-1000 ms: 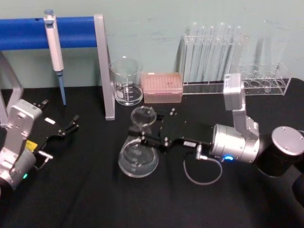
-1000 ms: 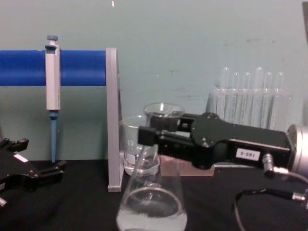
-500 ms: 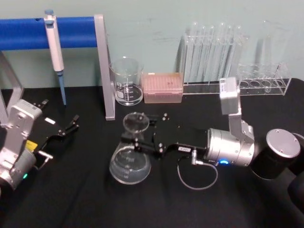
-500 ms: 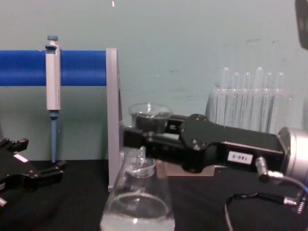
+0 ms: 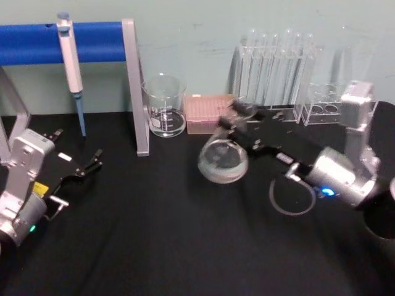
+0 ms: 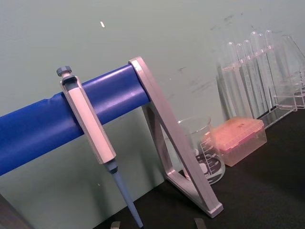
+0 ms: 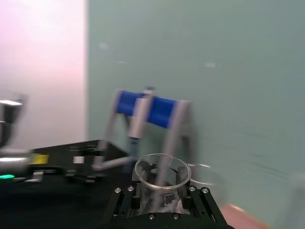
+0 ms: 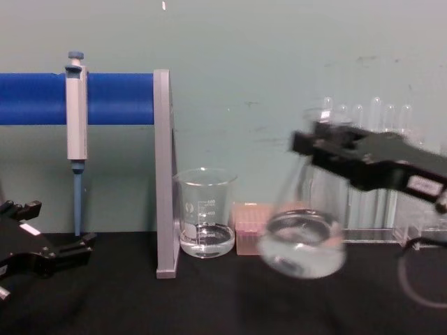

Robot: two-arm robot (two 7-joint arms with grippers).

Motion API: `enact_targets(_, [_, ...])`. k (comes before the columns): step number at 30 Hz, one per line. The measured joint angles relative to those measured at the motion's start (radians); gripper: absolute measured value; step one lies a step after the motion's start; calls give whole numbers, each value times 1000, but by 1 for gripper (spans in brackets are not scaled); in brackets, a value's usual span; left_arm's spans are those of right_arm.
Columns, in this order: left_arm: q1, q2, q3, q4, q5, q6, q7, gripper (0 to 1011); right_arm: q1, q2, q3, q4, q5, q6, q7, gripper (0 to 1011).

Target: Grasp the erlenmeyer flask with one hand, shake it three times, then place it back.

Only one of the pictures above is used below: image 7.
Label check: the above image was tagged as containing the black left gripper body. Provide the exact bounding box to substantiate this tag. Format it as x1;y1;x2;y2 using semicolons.
28;142;106;179

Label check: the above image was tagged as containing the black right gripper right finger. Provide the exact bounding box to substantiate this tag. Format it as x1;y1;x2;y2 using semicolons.
180;185;227;225

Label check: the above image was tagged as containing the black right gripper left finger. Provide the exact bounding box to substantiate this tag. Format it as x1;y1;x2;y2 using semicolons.
108;185;142;219

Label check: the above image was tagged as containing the clear glass beaker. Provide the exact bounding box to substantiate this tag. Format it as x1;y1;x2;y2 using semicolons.
134;153;192;213

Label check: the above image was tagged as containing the grey pipette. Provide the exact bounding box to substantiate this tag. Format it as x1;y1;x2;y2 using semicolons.
122;87;156;173

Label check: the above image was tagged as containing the grey stand with blue bars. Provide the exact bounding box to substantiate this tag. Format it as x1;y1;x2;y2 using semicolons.
92;87;199;173

